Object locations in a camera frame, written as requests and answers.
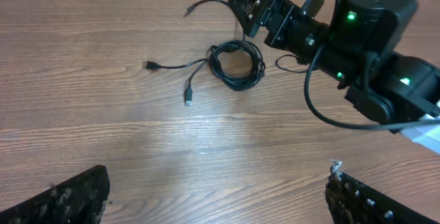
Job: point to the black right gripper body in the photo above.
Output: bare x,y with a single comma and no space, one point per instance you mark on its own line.
289,28

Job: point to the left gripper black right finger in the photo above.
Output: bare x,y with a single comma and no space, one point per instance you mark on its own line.
351,201

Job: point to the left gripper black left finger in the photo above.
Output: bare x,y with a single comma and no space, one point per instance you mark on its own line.
79,200

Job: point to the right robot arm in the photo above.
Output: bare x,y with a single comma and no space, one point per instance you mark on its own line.
397,93

